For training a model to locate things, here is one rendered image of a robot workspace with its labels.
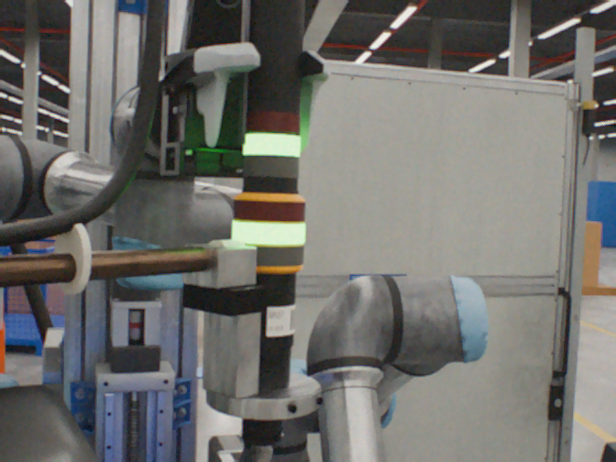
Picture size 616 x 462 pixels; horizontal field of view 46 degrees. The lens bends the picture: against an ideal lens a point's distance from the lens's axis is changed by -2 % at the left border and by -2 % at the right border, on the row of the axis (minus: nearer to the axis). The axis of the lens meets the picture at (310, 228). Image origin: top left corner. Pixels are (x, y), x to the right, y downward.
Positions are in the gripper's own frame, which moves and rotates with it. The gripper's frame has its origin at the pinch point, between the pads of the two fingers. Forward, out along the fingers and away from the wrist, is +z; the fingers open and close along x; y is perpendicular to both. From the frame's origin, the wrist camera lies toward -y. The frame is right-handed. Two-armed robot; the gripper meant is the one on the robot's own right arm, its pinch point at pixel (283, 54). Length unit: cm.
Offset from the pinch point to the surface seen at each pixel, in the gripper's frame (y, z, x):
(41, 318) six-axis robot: 90, -404, -26
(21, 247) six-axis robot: 50, -417, -15
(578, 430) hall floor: 167, -318, -369
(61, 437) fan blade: 24.9, -10.2, 10.6
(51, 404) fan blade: 23.3, -12.6, 11.0
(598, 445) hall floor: 167, -291, -358
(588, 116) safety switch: -21, -148, -180
